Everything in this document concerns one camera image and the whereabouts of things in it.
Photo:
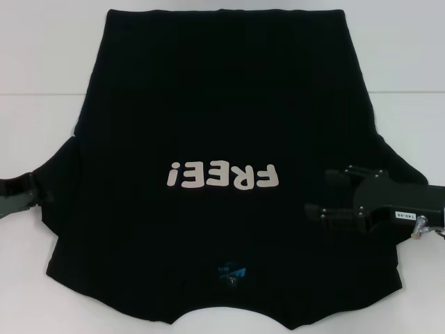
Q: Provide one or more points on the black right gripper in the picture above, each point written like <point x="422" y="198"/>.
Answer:
<point x="393" y="202"/>

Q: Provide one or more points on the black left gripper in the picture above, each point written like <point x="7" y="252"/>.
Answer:
<point x="14" y="205"/>

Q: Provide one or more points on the black shirt with FREE print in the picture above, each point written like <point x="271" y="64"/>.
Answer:
<point x="222" y="104"/>

